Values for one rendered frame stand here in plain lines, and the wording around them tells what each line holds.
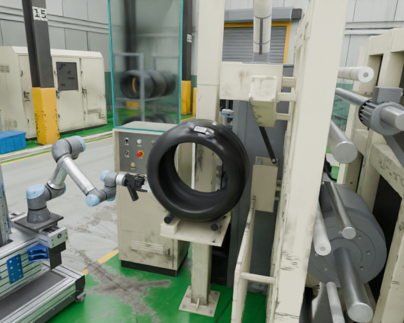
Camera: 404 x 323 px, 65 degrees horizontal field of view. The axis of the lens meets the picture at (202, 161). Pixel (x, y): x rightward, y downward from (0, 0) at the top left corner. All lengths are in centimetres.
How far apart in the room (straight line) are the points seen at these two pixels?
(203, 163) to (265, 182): 42
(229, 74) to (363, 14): 934
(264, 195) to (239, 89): 88
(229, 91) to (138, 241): 184
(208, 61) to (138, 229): 153
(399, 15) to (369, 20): 70
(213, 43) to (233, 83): 68
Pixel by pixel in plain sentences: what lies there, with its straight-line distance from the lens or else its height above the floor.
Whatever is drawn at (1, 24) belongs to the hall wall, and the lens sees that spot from 1054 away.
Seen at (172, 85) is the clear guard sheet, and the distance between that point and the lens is 236.
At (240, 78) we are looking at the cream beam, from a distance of 133.
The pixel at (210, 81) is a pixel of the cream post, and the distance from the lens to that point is 198.
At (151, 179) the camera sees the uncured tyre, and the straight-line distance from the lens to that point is 181.
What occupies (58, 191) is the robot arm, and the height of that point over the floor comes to 89.
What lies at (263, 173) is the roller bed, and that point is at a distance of 197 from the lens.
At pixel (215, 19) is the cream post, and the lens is 199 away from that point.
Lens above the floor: 177
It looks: 17 degrees down
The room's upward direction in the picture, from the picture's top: 2 degrees clockwise
